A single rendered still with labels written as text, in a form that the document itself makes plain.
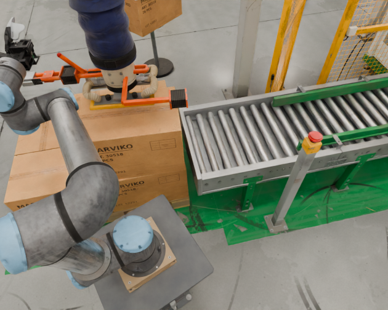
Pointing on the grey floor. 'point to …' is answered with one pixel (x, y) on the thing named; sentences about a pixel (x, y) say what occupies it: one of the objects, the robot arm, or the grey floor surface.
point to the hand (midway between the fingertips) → (22, 36)
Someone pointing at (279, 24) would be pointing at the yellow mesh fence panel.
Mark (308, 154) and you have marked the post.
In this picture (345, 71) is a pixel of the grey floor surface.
